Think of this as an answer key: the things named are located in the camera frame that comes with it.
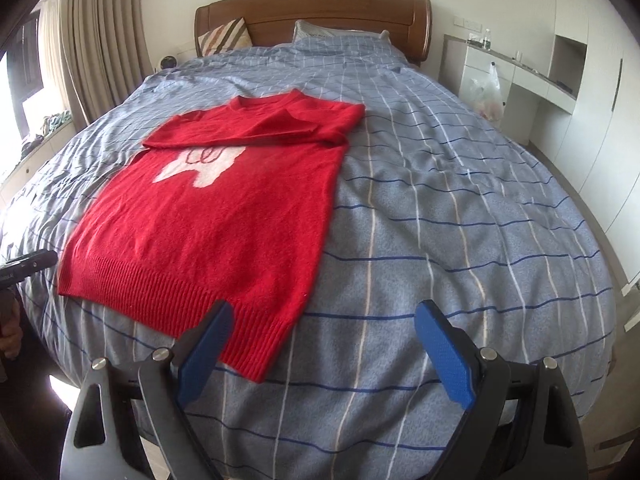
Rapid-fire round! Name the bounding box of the wooden headboard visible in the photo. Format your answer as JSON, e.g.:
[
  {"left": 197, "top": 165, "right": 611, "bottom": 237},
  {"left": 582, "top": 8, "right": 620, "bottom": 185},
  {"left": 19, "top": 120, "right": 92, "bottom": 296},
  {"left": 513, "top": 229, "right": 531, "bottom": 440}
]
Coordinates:
[{"left": 194, "top": 0, "right": 433, "bottom": 67}]

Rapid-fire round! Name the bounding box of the blue checked duvet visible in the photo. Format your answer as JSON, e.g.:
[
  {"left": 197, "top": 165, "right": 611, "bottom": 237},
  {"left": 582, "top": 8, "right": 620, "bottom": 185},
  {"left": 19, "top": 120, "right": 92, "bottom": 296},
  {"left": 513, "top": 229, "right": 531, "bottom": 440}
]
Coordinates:
[{"left": 0, "top": 30, "right": 617, "bottom": 467}]

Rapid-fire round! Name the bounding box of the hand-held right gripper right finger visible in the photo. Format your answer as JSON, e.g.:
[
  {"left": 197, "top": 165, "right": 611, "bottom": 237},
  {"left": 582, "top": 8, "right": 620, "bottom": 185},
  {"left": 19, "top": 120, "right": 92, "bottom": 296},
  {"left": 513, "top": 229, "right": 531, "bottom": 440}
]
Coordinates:
[{"left": 414, "top": 299, "right": 590, "bottom": 480}]

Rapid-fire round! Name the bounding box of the grey-blue pillow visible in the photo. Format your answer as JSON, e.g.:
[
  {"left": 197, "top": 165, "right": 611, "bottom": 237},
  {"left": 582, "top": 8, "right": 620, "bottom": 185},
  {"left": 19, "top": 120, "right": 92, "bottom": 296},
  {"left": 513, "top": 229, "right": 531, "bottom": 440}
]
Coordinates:
[{"left": 292, "top": 19, "right": 392, "bottom": 45}]

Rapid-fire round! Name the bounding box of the white desk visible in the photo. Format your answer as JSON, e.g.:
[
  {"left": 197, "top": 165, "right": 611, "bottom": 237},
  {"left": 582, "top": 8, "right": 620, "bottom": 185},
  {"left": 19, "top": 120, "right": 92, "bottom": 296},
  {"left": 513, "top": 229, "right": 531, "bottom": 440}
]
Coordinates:
[{"left": 440, "top": 34, "right": 579, "bottom": 147}]

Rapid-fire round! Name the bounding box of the striped cushion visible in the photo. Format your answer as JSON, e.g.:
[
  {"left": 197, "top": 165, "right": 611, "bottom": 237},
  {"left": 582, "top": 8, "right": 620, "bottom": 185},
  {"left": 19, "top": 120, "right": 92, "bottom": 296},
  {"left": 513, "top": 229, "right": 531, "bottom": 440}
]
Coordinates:
[{"left": 198, "top": 17, "right": 250, "bottom": 57}]

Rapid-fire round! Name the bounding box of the red knit sweater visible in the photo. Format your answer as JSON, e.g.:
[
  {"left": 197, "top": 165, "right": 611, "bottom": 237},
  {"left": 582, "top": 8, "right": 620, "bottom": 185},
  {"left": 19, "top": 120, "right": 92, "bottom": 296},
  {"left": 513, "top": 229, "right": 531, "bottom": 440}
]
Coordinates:
[{"left": 57, "top": 88, "right": 366, "bottom": 385}]

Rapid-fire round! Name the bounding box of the pile of clothes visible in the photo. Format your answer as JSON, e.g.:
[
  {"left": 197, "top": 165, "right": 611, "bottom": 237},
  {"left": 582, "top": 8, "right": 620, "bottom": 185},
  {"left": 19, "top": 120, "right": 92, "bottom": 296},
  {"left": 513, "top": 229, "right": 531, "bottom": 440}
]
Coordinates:
[{"left": 20, "top": 110, "right": 74, "bottom": 154}]

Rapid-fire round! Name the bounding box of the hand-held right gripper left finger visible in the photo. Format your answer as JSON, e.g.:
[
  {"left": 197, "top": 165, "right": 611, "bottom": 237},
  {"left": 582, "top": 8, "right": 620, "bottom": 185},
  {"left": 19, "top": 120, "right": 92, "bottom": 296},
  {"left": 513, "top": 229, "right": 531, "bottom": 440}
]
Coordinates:
[{"left": 59, "top": 300, "right": 235, "bottom": 480}]

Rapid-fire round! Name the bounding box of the beige curtain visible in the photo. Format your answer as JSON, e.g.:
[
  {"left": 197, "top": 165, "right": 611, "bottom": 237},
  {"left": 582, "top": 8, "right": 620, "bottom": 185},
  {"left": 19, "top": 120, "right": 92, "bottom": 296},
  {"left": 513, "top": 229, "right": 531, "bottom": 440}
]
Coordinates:
[{"left": 37, "top": 0, "right": 152, "bottom": 127}]

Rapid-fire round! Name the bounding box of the person's left hand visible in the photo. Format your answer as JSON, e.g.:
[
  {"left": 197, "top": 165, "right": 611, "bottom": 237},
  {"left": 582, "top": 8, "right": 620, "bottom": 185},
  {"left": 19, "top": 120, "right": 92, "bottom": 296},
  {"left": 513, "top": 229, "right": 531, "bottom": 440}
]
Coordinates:
[{"left": 0, "top": 305, "right": 24, "bottom": 358}]

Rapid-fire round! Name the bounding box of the white wardrobe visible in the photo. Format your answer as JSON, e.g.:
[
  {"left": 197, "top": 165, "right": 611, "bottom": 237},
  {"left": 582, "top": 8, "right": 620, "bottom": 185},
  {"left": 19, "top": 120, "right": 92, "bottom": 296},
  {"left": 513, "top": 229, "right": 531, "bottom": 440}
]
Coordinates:
[{"left": 525, "top": 0, "right": 640, "bottom": 287}]

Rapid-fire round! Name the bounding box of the white window bench cabinet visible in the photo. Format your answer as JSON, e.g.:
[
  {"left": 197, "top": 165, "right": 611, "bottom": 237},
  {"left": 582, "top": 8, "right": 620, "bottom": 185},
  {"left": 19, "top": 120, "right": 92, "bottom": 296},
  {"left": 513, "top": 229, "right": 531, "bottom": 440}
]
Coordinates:
[{"left": 0, "top": 120, "right": 77, "bottom": 203}]

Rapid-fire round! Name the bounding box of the clear plastic bag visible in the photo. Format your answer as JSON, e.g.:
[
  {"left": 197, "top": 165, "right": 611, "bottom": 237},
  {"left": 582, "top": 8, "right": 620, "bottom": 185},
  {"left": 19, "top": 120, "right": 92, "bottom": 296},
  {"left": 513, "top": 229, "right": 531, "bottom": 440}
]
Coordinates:
[{"left": 467, "top": 62, "right": 504, "bottom": 121}]

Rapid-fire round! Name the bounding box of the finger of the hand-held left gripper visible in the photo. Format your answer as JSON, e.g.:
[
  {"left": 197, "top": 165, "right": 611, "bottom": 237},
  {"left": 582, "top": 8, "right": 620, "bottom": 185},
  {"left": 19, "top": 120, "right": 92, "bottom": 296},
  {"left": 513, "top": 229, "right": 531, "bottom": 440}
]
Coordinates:
[{"left": 0, "top": 250, "right": 59, "bottom": 282}]

